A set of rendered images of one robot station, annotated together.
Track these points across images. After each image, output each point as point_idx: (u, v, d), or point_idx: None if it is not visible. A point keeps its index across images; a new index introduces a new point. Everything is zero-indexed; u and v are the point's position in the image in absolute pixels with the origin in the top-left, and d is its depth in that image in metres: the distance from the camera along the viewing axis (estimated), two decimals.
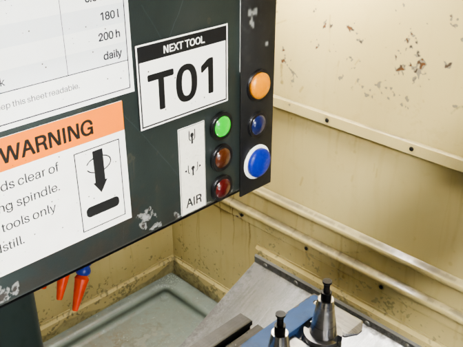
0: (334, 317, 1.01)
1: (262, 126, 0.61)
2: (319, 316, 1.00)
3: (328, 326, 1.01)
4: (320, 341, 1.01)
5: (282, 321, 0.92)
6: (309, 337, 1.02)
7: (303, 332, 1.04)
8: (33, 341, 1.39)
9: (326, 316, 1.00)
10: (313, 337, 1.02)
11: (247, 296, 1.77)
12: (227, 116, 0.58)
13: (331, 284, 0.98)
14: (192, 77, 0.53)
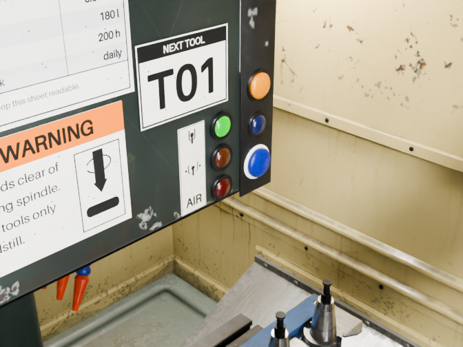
0: (334, 318, 1.01)
1: (262, 126, 0.61)
2: (319, 317, 1.01)
3: (328, 327, 1.01)
4: (320, 342, 1.02)
5: (282, 321, 0.92)
6: (309, 338, 1.02)
7: (303, 333, 1.04)
8: (33, 341, 1.39)
9: (326, 317, 1.00)
10: (313, 338, 1.02)
11: (247, 296, 1.77)
12: (227, 116, 0.58)
13: (331, 284, 0.98)
14: (192, 77, 0.53)
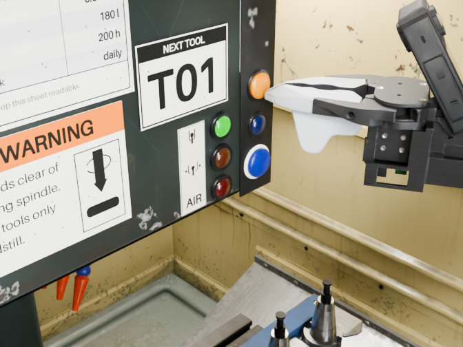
0: (334, 318, 1.01)
1: (262, 126, 0.61)
2: (319, 317, 1.01)
3: (328, 327, 1.01)
4: (320, 342, 1.02)
5: (282, 321, 0.92)
6: (309, 338, 1.02)
7: (303, 333, 1.04)
8: (33, 341, 1.39)
9: (326, 317, 1.00)
10: (313, 338, 1.02)
11: (247, 296, 1.77)
12: (227, 116, 0.58)
13: (331, 284, 0.98)
14: (192, 77, 0.53)
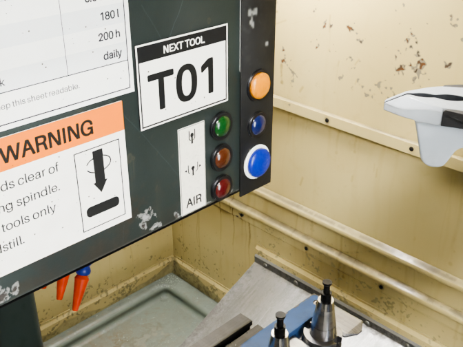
0: (334, 318, 1.01)
1: (262, 126, 0.61)
2: (319, 317, 1.01)
3: (328, 327, 1.01)
4: (320, 342, 1.02)
5: (282, 321, 0.92)
6: (309, 338, 1.02)
7: (303, 333, 1.04)
8: (33, 341, 1.39)
9: (326, 317, 1.00)
10: (313, 338, 1.02)
11: (247, 296, 1.77)
12: (227, 116, 0.58)
13: (331, 284, 0.98)
14: (192, 77, 0.53)
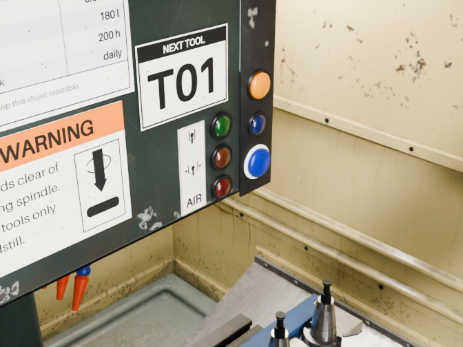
0: (334, 318, 1.01)
1: (262, 126, 0.61)
2: (319, 317, 1.01)
3: (328, 327, 1.01)
4: (320, 342, 1.02)
5: (282, 321, 0.92)
6: (309, 338, 1.02)
7: (303, 333, 1.04)
8: (33, 341, 1.39)
9: (326, 317, 1.00)
10: (313, 338, 1.02)
11: (247, 296, 1.77)
12: (227, 116, 0.58)
13: (331, 284, 0.98)
14: (192, 77, 0.53)
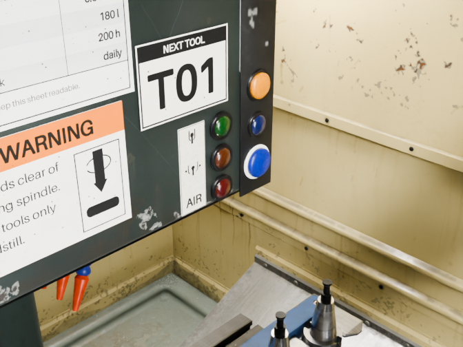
0: (334, 318, 1.01)
1: (262, 126, 0.61)
2: (319, 317, 1.01)
3: (328, 327, 1.01)
4: (320, 342, 1.02)
5: (282, 321, 0.92)
6: (309, 338, 1.02)
7: (303, 333, 1.04)
8: (33, 341, 1.39)
9: (326, 317, 1.00)
10: (313, 338, 1.02)
11: (247, 296, 1.77)
12: (227, 116, 0.58)
13: (331, 284, 0.98)
14: (192, 77, 0.53)
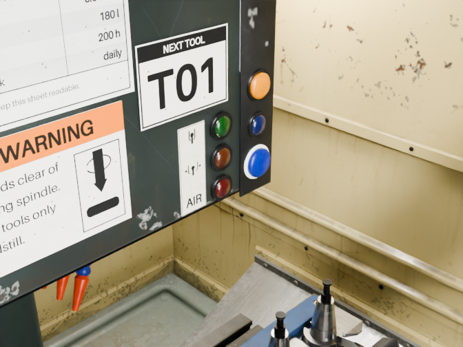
0: (334, 318, 1.01)
1: (262, 126, 0.61)
2: (319, 317, 1.01)
3: (328, 327, 1.01)
4: (320, 342, 1.02)
5: (282, 321, 0.92)
6: (309, 338, 1.02)
7: (303, 333, 1.04)
8: (33, 341, 1.39)
9: (326, 317, 1.00)
10: (313, 338, 1.02)
11: (247, 296, 1.77)
12: (227, 116, 0.58)
13: (331, 284, 0.98)
14: (192, 77, 0.53)
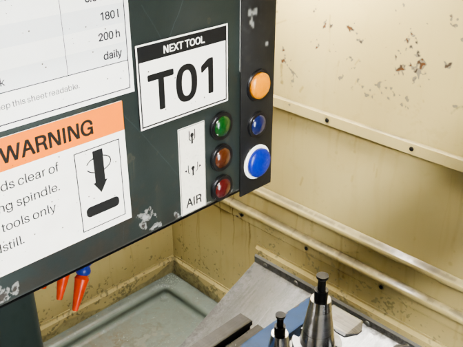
0: (331, 323, 0.79)
1: (262, 126, 0.61)
2: (312, 321, 0.78)
3: (324, 334, 0.78)
4: None
5: (282, 321, 0.92)
6: None
7: (292, 342, 0.81)
8: (33, 341, 1.39)
9: (322, 321, 0.78)
10: None
11: (247, 296, 1.77)
12: (227, 116, 0.58)
13: (326, 279, 0.76)
14: (192, 77, 0.53)
